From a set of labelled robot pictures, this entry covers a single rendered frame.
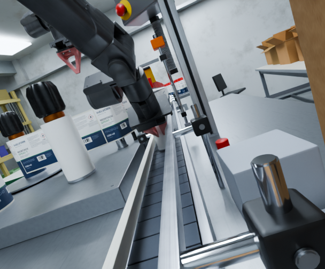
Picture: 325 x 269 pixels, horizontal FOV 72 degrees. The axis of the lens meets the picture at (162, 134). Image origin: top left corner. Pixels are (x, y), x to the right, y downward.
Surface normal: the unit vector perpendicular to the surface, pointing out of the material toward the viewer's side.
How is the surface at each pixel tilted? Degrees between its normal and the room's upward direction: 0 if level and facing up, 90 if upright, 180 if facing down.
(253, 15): 90
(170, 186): 0
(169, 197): 0
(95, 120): 90
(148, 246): 0
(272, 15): 90
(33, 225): 90
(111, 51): 132
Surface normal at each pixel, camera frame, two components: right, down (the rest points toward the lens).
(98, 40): 0.12, 0.79
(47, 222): -0.03, 0.22
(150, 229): -0.36, -0.92
